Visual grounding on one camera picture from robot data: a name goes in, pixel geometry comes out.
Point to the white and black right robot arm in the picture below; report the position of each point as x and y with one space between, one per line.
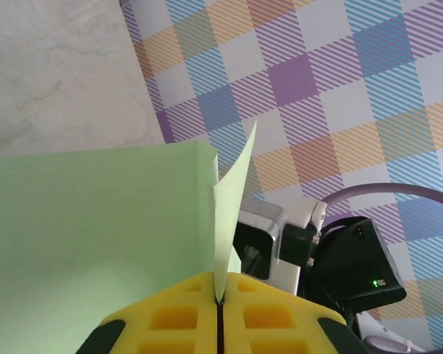
376 326

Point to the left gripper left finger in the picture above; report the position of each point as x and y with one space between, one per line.
173 317

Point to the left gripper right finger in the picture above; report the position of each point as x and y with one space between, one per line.
269 317

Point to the light green paper sheet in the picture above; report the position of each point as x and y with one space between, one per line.
96 221

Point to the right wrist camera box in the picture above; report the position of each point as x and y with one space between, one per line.
266 221

